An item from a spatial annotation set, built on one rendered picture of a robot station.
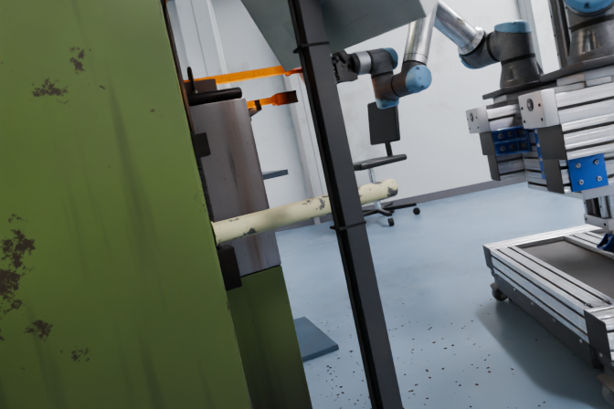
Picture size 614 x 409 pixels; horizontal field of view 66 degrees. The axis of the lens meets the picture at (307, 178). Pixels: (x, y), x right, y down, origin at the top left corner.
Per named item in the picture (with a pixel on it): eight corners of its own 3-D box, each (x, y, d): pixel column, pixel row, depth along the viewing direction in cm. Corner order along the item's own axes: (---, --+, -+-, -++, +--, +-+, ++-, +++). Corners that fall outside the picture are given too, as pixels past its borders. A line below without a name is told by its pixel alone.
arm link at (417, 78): (460, -48, 149) (436, 96, 140) (434, -33, 158) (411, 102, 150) (433, -67, 143) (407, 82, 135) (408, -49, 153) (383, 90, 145)
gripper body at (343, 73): (327, 83, 142) (362, 77, 147) (322, 55, 142) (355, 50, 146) (318, 88, 150) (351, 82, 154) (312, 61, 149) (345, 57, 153)
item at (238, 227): (389, 197, 114) (386, 176, 114) (402, 198, 109) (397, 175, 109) (213, 245, 99) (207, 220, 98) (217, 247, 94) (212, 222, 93)
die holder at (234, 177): (247, 247, 159) (217, 118, 156) (281, 264, 123) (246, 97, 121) (66, 298, 138) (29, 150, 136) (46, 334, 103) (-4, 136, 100)
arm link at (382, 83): (394, 104, 146) (386, 69, 146) (372, 110, 156) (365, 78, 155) (412, 100, 150) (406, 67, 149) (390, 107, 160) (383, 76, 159)
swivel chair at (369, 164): (415, 207, 450) (393, 98, 444) (427, 219, 382) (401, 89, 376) (344, 221, 457) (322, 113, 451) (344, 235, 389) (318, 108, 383)
